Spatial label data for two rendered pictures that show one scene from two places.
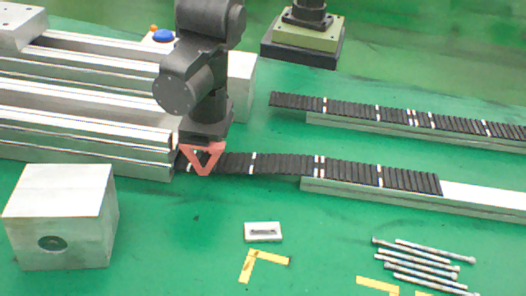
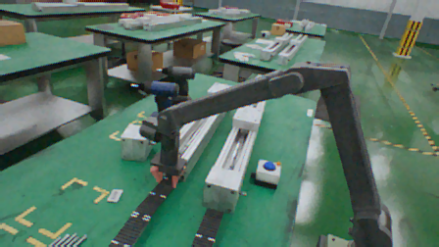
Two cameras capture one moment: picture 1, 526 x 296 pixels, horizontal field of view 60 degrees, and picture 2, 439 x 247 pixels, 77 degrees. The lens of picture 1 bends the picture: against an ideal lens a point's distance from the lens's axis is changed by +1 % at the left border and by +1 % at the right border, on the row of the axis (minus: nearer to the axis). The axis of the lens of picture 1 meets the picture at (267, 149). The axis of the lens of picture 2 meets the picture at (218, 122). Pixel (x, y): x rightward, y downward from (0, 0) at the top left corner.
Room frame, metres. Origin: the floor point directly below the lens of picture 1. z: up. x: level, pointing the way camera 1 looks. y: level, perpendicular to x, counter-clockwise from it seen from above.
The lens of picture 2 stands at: (0.80, -0.60, 1.40)
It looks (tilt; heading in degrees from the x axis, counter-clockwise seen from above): 26 degrees down; 99
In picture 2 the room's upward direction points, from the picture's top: 7 degrees clockwise
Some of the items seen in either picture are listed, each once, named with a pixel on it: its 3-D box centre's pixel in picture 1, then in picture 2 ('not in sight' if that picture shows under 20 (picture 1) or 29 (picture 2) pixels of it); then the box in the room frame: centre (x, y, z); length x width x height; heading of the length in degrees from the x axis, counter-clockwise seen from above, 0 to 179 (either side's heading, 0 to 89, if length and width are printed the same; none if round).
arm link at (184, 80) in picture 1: (196, 54); (159, 125); (0.52, 0.10, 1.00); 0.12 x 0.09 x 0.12; 164
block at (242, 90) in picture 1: (229, 81); (226, 190); (0.75, 0.09, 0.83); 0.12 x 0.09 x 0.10; 177
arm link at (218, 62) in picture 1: (205, 66); (169, 138); (0.55, 0.10, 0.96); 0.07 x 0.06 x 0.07; 164
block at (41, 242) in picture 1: (70, 209); (140, 142); (0.39, 0.24, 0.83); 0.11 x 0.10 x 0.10; 10
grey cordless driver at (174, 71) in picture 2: not in sight; (174, 86); (0.34, 0.73, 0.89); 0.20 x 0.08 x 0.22; 10
